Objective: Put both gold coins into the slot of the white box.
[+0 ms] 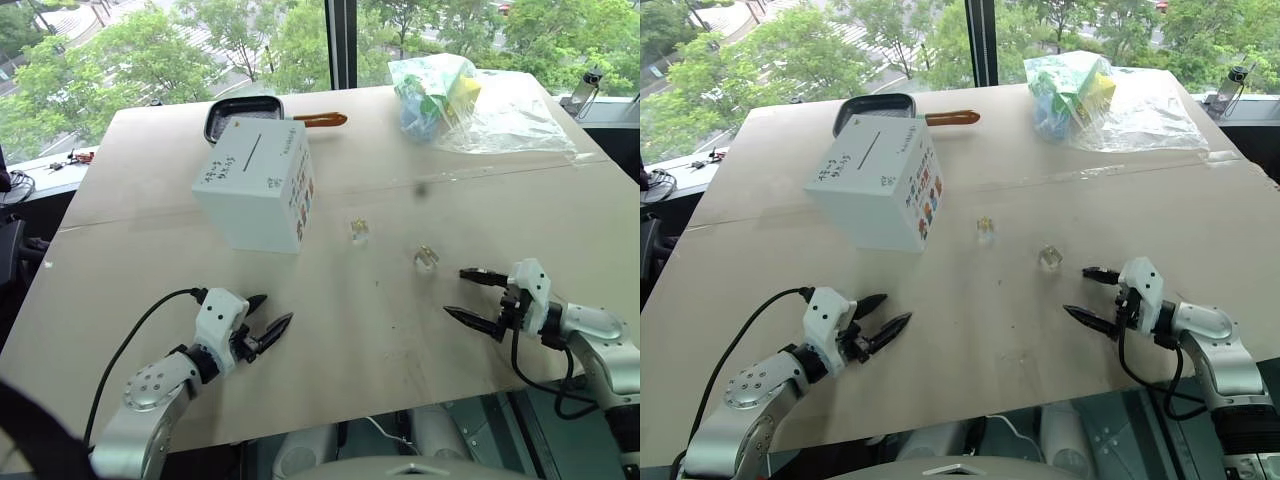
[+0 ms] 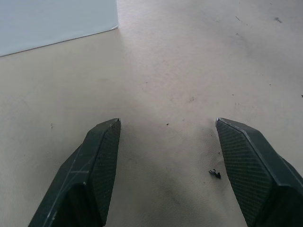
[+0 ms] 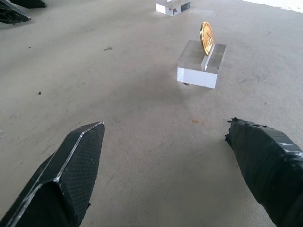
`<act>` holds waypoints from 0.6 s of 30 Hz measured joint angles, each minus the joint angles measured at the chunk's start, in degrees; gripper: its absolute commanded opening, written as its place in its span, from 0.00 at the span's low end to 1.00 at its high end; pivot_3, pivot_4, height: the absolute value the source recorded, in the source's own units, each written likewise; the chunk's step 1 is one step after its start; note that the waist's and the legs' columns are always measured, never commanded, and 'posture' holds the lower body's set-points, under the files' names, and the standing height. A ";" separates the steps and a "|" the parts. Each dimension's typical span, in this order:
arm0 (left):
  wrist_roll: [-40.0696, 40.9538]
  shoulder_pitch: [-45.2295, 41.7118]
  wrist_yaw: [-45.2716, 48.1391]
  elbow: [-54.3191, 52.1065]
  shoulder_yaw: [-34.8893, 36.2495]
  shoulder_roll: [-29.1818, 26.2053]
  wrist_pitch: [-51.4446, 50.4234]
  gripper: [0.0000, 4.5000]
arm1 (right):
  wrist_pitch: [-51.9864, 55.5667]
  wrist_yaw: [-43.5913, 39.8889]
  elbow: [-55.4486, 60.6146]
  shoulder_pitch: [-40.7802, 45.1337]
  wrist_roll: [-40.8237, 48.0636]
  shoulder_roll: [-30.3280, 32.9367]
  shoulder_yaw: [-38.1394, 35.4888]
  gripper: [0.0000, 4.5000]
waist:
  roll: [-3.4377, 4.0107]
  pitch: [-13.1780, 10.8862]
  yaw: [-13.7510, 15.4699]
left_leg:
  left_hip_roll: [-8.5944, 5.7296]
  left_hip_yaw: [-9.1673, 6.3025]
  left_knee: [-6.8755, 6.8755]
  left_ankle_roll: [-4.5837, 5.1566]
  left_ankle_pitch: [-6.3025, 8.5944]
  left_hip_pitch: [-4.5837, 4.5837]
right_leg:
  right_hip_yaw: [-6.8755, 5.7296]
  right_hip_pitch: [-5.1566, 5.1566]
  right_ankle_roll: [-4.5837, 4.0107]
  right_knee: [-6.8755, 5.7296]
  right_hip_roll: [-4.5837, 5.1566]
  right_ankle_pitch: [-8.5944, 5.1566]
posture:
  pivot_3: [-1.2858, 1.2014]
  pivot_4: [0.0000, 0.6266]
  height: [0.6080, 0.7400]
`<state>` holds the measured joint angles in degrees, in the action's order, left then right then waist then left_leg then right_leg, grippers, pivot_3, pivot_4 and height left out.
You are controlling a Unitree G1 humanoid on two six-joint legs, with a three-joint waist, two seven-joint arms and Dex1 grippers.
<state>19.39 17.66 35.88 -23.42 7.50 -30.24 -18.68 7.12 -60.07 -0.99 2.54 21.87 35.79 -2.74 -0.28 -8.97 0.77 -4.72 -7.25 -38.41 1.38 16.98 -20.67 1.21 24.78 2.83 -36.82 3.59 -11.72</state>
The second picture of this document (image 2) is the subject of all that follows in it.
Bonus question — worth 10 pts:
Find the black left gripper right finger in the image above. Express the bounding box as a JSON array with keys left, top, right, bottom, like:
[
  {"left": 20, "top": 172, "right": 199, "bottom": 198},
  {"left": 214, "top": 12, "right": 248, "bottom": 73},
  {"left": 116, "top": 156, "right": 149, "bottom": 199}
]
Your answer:
[{"left": 215, "top": 117, "right": 303, "bottom": 227}]

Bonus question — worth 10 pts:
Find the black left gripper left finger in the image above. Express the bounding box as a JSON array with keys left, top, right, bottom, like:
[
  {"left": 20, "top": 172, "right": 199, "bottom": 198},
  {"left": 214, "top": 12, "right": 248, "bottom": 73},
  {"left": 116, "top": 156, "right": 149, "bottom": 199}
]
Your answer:
[{"left": 27, "top": 118, "right": 122, "bottom": 227}]

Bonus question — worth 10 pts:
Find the white cardboard box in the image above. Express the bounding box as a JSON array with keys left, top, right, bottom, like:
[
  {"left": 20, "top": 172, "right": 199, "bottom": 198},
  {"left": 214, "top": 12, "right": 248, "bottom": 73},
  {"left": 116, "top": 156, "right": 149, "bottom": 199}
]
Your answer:
[{"left": 0, "top": 0, "right": 119, "bottom": 58}]

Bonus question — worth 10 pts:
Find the small black debris scrap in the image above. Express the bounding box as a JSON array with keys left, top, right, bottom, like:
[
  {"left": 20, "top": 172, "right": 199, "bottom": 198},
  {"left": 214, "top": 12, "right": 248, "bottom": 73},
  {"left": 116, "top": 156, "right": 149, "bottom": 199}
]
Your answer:
[{"left": 208, "top": 168, "right": 222, "bottom": 179}]

